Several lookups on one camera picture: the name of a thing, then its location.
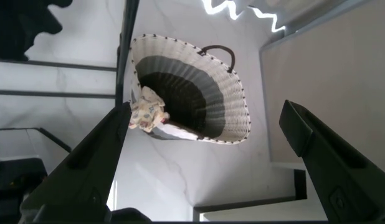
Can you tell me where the cream printed garment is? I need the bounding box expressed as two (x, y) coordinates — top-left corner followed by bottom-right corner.
(128, 86), (171, 134)

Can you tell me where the white curtain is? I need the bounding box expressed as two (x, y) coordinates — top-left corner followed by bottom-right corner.
(207, 0), (349, 32)

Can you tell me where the white laundry basket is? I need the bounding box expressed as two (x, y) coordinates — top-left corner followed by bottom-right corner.
(129, 33), (252, 146)

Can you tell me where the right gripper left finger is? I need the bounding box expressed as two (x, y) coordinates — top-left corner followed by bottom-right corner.
(20, 101), (133, 223)

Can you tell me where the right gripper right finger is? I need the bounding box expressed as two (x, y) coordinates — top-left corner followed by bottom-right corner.
(278, 99), (385, 223)

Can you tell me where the black garment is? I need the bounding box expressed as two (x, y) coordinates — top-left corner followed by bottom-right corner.
(0, 0), (74, 62)

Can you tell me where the black clothes rack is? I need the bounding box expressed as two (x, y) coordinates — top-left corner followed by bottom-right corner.
(0, 0), (140, 107)

